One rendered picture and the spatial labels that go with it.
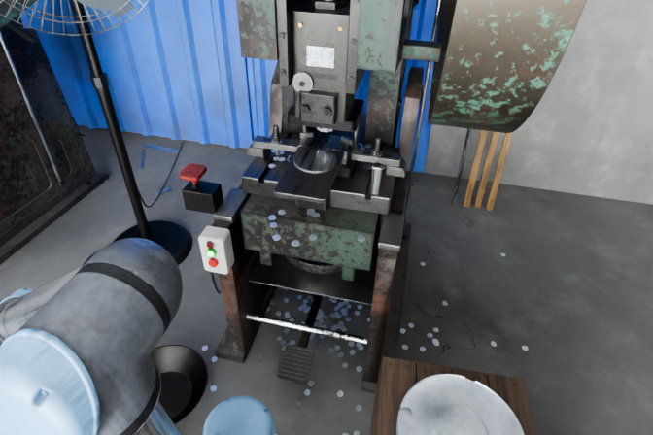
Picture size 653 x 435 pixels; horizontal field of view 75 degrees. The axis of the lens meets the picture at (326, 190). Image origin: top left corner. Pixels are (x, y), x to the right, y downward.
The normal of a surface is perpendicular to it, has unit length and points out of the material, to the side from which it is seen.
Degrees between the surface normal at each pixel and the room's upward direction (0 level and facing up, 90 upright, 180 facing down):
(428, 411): 0
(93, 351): 45
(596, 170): 90
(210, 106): 90
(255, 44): 90
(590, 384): 0
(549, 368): 0
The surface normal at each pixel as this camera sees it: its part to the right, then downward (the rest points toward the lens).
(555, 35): -0.22, 0.73
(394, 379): 0.02, -0.82
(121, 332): 0.80, -0.33
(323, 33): -0.22, 0.56
